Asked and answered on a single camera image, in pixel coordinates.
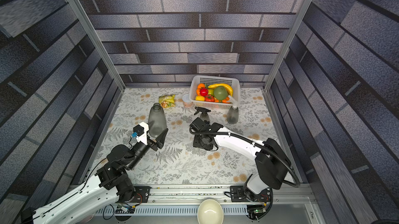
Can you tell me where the cream ceramic bowl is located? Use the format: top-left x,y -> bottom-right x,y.
197,199 -> 224,224

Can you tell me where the aluminium frame post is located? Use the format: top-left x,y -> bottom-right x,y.
264,0 -> 312,93
66,0 -> 126,92

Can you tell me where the yellow banana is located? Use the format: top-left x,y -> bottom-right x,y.
208,83 -> 234,96

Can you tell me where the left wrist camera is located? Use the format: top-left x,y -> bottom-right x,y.
132,122 -> 149,145

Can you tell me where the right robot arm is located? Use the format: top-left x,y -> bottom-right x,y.
189,127 -> 300,196

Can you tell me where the red apple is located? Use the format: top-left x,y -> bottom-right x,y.
200,88 -> 209,97

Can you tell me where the green round fruit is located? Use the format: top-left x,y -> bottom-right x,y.
214,86 -> 229,101

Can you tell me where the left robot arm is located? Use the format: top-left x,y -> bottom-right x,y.
21,126 -> 168,224

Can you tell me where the right aluminium frame post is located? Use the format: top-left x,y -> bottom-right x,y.
264,0 -> 312,93

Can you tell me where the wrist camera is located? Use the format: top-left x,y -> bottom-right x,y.
132,122 -> 149,145
189,118 -> 217,135

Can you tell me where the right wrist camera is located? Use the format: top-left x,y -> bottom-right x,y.
189,118 -> 217,135

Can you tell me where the grey translucent spray bottle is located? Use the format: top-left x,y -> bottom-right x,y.
148,103 -> 167,139
199,113 -> 210,123
227,106 -> 239,124

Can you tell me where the black corrugated cable hose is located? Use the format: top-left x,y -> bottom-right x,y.
188,127 -> 300,188

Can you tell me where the left aluminium frame post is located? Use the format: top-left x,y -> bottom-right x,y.
66,0 -> 126,92

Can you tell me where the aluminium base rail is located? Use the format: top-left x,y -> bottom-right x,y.
62,184 -> 315,217

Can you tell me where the white plastic basket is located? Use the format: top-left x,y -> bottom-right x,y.
189,75 -> 240,109

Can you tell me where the yellow lemon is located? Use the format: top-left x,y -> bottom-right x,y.
195,96 -> 205,101

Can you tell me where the yellow snack bag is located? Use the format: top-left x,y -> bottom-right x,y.
159,95 -> 176,109

